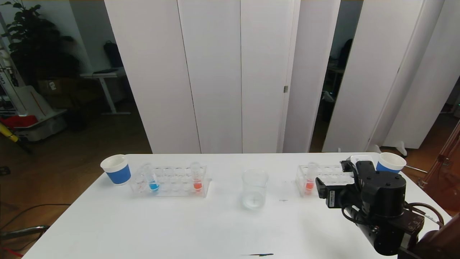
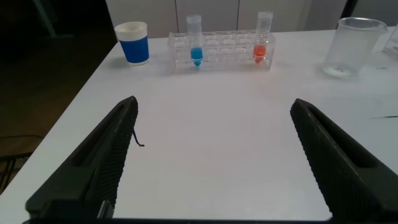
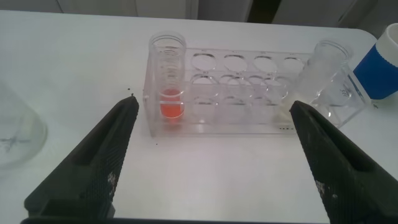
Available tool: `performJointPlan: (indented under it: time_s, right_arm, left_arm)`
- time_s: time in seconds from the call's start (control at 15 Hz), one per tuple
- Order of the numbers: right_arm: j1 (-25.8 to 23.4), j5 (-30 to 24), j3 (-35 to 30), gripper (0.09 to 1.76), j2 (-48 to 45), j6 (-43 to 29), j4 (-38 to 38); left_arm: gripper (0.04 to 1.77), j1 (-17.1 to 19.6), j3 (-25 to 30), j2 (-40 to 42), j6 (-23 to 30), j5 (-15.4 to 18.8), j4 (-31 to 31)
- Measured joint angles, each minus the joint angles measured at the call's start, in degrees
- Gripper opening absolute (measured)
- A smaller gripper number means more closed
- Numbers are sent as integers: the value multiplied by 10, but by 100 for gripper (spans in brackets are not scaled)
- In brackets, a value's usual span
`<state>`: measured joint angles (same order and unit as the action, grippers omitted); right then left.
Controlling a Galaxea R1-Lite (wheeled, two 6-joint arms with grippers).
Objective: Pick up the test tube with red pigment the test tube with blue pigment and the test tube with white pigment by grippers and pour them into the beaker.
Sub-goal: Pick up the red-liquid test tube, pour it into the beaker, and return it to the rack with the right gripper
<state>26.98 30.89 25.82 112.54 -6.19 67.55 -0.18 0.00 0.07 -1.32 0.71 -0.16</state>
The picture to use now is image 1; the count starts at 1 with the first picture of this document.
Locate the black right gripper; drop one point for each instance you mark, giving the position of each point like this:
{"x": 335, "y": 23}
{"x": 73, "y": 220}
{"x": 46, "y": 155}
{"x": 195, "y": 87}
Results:
{"x": 332, "y": 197}

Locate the test tube with red pigment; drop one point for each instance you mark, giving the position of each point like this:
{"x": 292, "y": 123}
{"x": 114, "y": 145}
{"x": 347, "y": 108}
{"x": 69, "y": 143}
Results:
{"x": 197, "y": 186}
{"x": 309, "y": 186}

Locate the test tube with blue pigment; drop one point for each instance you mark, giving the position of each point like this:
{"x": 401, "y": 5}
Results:
{"x": 153, "y": 186}

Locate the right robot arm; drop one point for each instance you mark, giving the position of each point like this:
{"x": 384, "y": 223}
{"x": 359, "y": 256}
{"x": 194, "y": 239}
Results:
{"x": 384, "y": 194}

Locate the clear acrylic test tube rack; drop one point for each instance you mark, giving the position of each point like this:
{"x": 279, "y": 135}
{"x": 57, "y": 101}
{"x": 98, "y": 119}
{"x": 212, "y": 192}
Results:
{"x": 179, "y": 180}
{"x": 330, "y": 172}

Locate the clear glass beaker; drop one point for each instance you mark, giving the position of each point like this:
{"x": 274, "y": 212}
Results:
{"x": 254, "y": 199}

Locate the blue white paper cup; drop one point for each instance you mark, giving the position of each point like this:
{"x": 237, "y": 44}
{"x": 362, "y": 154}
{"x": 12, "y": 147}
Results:
{"x": 118, "y": 174}
{"x": 390, "y": 162}

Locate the white partition foot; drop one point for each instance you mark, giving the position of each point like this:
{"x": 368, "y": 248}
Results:
{"x": 397, "y": 147}

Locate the thin metal rod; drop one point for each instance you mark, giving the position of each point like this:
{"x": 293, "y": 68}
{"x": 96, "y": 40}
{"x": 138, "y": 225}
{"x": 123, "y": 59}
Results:
{"x": 416, "y": 169}

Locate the white standing desk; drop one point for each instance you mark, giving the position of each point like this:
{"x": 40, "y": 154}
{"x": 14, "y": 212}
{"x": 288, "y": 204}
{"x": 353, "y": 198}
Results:
{"x": 104, "y": 75}

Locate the black backpack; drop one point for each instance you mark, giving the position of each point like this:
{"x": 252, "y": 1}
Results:
{"x": 113, "y": 54}

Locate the brown cardboard box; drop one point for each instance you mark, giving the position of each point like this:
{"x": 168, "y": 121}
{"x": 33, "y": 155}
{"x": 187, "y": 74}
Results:
{"x": 54, "y": 90}

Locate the white grey machine base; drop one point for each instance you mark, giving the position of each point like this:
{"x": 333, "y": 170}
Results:
{"x": 36, "y": 104}

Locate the metal chair leg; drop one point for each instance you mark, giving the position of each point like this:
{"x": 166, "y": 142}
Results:
{"x": 21, "y": 233}

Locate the dark green potted plant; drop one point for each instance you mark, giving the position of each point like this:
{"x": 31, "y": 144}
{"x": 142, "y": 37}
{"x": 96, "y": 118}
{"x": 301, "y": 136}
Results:
{"x": 39, "y": 46}

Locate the red floor tape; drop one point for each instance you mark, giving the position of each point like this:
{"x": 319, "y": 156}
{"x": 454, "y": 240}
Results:
{"x": 9, "y": 251}

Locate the yellow black tool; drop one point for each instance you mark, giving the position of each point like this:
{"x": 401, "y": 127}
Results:
{"x": 7, "y": 132}

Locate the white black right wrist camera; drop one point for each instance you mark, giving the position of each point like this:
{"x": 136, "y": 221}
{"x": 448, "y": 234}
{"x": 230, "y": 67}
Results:
{"x": 361, "y": 165}

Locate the brown frame stand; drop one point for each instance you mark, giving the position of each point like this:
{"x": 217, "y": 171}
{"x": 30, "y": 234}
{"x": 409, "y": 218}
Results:
{"x": 445, "y": 183}

